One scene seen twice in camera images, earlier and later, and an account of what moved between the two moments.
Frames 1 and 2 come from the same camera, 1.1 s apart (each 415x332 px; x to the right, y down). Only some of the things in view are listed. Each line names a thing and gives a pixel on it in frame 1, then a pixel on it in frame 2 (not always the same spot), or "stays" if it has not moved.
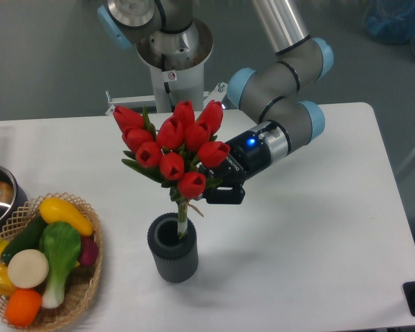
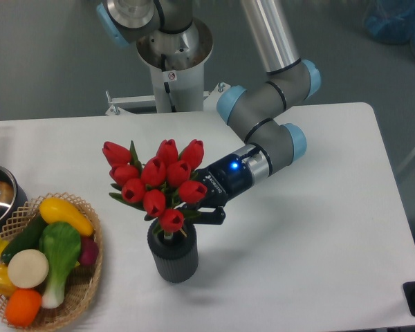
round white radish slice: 28,268 stays
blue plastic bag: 399,22 stays
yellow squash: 53,209 stays
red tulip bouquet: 176,151 → 162,186
